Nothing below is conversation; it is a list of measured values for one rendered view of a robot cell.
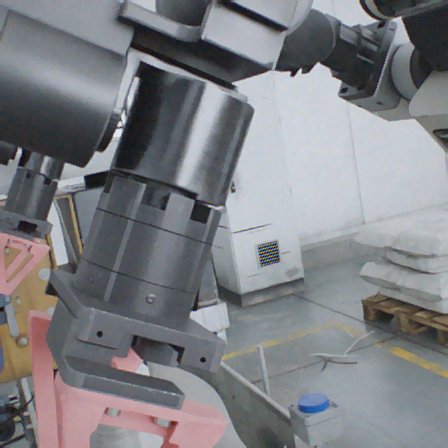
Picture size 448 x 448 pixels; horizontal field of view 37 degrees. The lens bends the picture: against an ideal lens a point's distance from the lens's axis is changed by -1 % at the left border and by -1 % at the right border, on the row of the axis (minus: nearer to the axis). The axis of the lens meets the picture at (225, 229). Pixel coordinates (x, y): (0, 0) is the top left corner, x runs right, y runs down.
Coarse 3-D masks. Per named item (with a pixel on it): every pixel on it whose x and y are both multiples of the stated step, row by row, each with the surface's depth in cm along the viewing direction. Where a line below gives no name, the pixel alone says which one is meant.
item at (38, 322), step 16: (32, 320) 35; (48, 320) 35; (32, 336) 35; (32, 352) 35; (48, 352) 35; (128, 352) 37; (144, 352) 32; (160, 352) 32; (176, 352) 33; (32, 368) 36; (48, 368) 35; (128, 368) 37; (48, 384) 35; (48, 400) 35; (48, 416) 35; (48, 432) 35
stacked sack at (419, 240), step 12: (420, 228) 381; (432, 228) 380; (444, 228) 375; (396, 240) 391; (408, 240) 380; (420, 240) 370; (432, 240) 362; (444, 240) 358; (408, 252) 381; (420, 252) 366; (432, 252) 358; (444, 252) 358
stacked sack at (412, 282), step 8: (408, 272) 391; (416, 272) 387; (424, 272) 382; (440, 272) 375; (400, 280) 392; (408, 280) 385; (416, 280) 379; (424, 280) 373; (432, 280) 368; (440, 280) 363; (400, 288) 391; (408, 288) 384; (416, 288) 377; (424, 288) 371; (432, 288) 366; (440, 288) 361; (416, 296) 381; (424, 296) 373; (432, 296) 366; (440, 296) 359
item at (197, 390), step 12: (156, 372) 122; (168, 372) 118; (180, 372) 114; (180, 384) 115; (192, 384) 111; (204, 384) 107; (192, 396) 112; (204, 396) 108; (216, 396) 102; (216, 408) 103; (228, 420) 94; (228, 432) 98; (216, 444) 89; (228, 444) 86; (240, 444) 86
